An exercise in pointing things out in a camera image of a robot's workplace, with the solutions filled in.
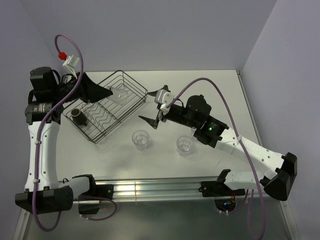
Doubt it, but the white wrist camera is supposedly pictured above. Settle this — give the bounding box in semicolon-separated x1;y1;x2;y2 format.
154;90;174;112
62;54;80;78

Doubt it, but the aluminium mounting rail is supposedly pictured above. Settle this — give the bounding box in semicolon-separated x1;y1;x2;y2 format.
96;177;217;203

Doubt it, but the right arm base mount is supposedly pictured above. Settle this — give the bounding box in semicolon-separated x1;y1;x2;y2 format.
198;181;246;198

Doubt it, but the small clear glass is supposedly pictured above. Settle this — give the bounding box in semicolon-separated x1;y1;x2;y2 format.
107;86;128;106

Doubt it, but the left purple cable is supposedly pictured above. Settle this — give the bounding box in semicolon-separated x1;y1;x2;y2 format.
31;34;118;231

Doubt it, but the dark brown mug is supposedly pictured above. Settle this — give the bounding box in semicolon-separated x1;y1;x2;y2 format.
70;108;88;126

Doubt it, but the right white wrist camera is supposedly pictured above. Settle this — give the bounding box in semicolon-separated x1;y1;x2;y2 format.
154;90;174;112

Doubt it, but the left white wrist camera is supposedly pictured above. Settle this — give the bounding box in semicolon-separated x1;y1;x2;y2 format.
62;54;80;78

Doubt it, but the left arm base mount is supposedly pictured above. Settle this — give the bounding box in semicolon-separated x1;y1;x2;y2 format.
78;184;114;215

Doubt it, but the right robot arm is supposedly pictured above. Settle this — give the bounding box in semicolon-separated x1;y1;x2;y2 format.
141;85;298;201

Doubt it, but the purple cable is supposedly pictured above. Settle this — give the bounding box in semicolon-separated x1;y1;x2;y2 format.
166;77;266;240
31;34;118;231

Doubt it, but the black wire dish rack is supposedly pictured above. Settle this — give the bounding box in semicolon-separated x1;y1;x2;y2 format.
63;70;148;144

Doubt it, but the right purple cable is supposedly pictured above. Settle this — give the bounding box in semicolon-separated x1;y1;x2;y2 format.
166;77;266;240

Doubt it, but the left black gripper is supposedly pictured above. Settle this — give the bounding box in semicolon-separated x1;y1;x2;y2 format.
52;72;112;104

